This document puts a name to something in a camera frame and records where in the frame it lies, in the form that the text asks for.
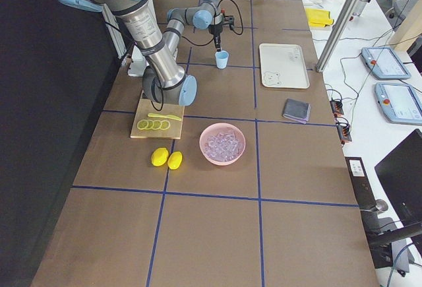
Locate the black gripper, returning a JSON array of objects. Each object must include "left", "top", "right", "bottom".
[{"left": 208, "top": 24, "right": 223, "bottom": 52}]

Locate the light blue plastic cup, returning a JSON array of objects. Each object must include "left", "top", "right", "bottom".
[{"left": 214, "top": 50, "right": 229, "bottom": 69}]

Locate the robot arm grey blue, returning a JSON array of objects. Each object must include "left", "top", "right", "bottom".
[
  {"left": 163, "top": 0, "right": 225, "bottom": 57},
  {"left": 59, "top": 0, "right": 197, "bottom": 106}
]

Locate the pile of clear ice cubes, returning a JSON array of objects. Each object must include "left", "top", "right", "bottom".
[{"left": 204, "top": 129, "right": 243, "bottom": 162}]

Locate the cream bear tray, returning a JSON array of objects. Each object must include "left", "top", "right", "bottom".
[{"left": 259, "top": 44, "right": 310, "bottom": 89}]

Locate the yellow plastic knife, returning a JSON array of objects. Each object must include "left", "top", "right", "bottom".
[{"left": 147, "top": 112, "right": 182, "bottom": 121}]

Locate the bamboo cutting board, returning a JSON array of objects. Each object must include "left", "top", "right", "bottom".
[{"left": 130, "top": 92, "right": 185, "bottom": 140}]

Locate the pink bowl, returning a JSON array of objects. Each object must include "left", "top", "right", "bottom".
[{"left": 199, "top": 123, "right": 246, "bottom": 166}]

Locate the grey folded cloth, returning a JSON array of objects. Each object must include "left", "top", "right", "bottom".
[{"left": 282, "top": 98, "right": 311, "bottom": 124}]

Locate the yellow cloth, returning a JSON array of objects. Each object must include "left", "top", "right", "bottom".
[{"left": 305, "top": 8, "right": 334, "bottom": 28}]

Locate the whole lemon lower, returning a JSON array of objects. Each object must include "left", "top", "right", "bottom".
[{"left": 167, "top": 151, "right": 183, "bottom": 170}]

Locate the whole lemon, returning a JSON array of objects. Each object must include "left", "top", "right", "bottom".
[
  {"left": 150, "top": 147, "right": 169, "bottom": 167},
  {"left": 167, "top": 151, "right": 183, "bottom": 170}
]

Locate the whole lemon upper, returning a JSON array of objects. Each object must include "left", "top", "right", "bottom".
[{"left": 150, "top": 147, "right": 169, "bottom": 167}]

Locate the orange black connector box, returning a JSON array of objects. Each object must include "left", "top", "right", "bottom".
[{"left": 330, "top": 99, "right": 344, "bottom": 117}]

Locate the teach pendant upper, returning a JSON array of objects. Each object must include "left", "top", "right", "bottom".
[{"left": 361, "top": 46, "right": 411, "bottom": 80}]

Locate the teach pendant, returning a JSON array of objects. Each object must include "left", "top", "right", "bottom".
[
  {"left": 375, "top": 82, "right": 421, "bottom": 125},
  {"left": 361, "top": 46, "right": 411, "bottom": 80}
]

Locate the teach pendant lower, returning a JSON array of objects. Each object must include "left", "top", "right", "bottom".
[{"left": 375, "top": 82, "right": 421, "bottom": 125}]

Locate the black monitor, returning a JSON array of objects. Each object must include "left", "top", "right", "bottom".
[{"left": 375, "top": 129, "right": 422, "bottom": 226}]

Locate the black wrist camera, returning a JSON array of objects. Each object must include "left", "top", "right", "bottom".
[{"left": 221, "top": 12, "right": 235, "bottom": 31}]

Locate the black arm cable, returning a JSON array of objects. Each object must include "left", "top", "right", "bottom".
[{"left": 181, "top": 0, "right": 245, "bottom": 47}]

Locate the aluminium frame post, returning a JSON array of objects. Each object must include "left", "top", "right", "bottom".
[{"left": 315, "top": 0, "right": 358, "bottom": 72}]

